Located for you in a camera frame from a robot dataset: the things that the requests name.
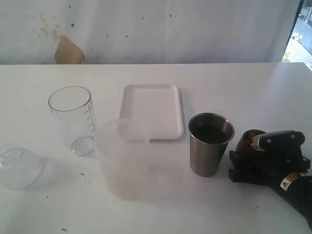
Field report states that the translucent plastic tub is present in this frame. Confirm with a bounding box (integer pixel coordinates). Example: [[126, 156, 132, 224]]
[[94, 118, 150, 200]]

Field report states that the clear domed shaker lid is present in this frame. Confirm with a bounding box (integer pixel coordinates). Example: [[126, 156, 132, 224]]
[[0, 144, 42, 190]]

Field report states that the stainless steel cup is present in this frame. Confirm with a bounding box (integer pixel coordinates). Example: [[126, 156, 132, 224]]
[[188, 113, 235, 177]]

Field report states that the brown wooden cup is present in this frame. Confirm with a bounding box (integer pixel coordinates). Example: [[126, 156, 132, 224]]
[[236, 129, 265, 159]]

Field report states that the clear plastic shaker cup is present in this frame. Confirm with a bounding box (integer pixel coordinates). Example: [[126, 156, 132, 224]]
[[48, 86, 96, 156]]

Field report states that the white rectangular tray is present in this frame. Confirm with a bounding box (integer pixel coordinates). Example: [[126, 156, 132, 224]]
[[119, 84, 184, 140]]

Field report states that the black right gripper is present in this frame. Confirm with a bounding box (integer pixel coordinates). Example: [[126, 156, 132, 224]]
[[229, 130, 310, 186]]

